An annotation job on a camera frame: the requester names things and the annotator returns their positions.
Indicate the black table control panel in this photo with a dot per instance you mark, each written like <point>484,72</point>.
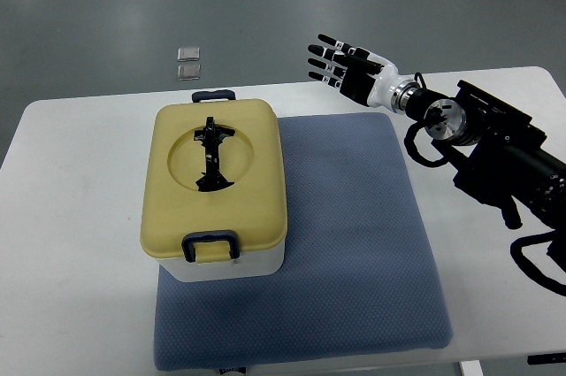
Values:
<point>552,358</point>

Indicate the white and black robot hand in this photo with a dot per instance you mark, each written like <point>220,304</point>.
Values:
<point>359,74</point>

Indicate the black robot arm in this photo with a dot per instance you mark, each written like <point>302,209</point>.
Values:
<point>493,146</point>

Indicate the blue textured mat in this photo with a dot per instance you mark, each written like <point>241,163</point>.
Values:
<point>358,276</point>

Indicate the yellow box lid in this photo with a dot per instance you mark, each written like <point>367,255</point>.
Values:
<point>215,186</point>

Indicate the upper metal floor plate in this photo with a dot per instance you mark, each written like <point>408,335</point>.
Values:
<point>188,53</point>

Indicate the white storage box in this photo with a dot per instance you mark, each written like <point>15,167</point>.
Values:
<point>248,264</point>

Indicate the white table leg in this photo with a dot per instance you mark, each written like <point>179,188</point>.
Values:
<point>471,368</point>

